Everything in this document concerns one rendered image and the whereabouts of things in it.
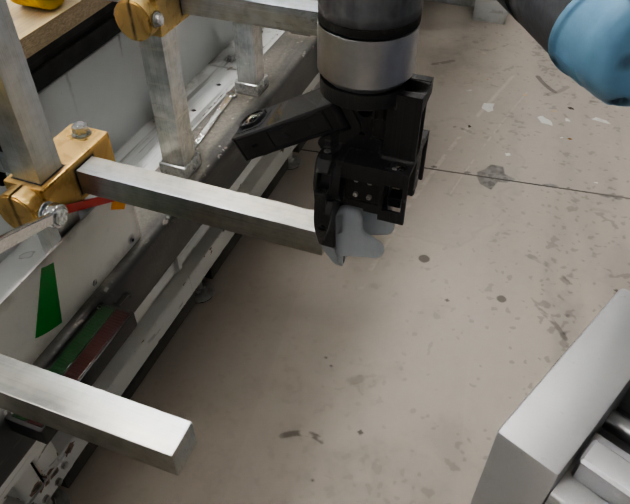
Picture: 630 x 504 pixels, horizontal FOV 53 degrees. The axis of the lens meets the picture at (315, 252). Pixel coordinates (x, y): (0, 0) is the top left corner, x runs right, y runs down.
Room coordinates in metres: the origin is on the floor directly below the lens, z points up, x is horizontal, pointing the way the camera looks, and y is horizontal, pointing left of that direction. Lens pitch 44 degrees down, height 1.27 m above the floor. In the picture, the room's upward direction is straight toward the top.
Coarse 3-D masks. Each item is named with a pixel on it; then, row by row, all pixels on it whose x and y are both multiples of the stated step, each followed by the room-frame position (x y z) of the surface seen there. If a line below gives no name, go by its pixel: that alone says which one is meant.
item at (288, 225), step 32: (0, 160) 0.58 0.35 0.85; (96, 160) 0.57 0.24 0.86; (96, 192) 0.54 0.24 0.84; (128, 192) 0.53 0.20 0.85; (160, 192) 0.51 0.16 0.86; (192, 192) 0.51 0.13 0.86; (224, 192) 0.51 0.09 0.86; (224, 224) 0.49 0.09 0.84; (256, 224) 0.47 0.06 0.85; (288, 224) 0.46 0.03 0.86
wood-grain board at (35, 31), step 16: (80, 0) 0.90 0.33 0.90; (96, 0) 0.93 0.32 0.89; (16, 16) 0.84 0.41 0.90; (32, 16) 0.84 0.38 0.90; (48, 16) 0.84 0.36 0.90; (64, 16) 0.86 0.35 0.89; (80, 16) 0.89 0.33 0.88; (32, 32) 0.80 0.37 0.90; (48, 32) 0.82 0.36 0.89; (64, 32) 0.85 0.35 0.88; (32, 48) 0.79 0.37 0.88
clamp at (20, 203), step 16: (64, 144) 0.58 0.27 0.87; (80, 144) 0.58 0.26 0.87; (96, 144) 0.59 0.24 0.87; (64, 160) 0.55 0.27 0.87; (80, 160) 0.56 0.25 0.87; (112, 160) 0.60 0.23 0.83; (64, 176) 0.53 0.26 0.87; (16, 192) 0.50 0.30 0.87; (32, 192) 0.50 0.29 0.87; (48, 192) 0.51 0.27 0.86; (64, 192) 0.53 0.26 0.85; (80, 192) 0.55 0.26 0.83; (0, 208) 0.50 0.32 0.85; (16, 208) 0.49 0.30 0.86; (32, 208) 0.49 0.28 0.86; (16, 224) 0.49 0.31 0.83
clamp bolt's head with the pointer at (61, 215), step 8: (88, 200) 0.55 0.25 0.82; (96, 200) 0.56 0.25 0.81; (104, 200) 0.57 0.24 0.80; (112, 200) 0.58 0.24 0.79; (40, 208) 0.49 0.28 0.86; (72, 208) 0.52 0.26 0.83; (80, 208) 0.53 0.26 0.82; (56, 216) 0.48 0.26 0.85; (64, 216) 0.49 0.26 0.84; (56, 224) 0.49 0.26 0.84
